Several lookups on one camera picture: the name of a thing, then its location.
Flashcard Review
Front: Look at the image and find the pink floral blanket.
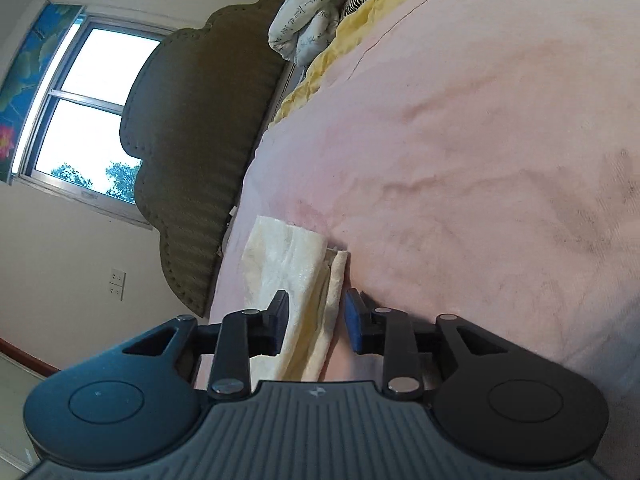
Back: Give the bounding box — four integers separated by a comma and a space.
195, 0, 640, 401

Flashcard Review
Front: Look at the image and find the window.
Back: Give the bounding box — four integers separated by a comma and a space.
17, 15, 178, 231

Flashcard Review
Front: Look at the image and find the blue floral curtain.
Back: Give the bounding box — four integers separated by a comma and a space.
0, 4, 85, 182

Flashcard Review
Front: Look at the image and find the white sliding door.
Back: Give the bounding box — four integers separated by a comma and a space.
0, 354, 53, 463

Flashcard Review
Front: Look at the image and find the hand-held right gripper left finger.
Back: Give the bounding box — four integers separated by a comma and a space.
122, 289, 292, 402

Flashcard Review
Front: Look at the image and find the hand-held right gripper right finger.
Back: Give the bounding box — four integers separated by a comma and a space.
344, 287, 521, 402

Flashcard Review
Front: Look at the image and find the yellow blanket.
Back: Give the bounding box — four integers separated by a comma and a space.
268, 0, 463, 128

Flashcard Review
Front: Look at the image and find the brown wooden door frame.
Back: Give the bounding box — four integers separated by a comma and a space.
0, 337, 62, 377

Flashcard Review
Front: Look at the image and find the cream blanket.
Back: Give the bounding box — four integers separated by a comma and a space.
241, 215, 351, 383

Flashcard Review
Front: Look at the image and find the white printed quilt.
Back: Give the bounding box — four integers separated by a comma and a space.
268, 0, 373, 67

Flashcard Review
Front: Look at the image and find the olive padded headboard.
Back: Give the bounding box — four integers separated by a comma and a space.
119, 0, 296, 318

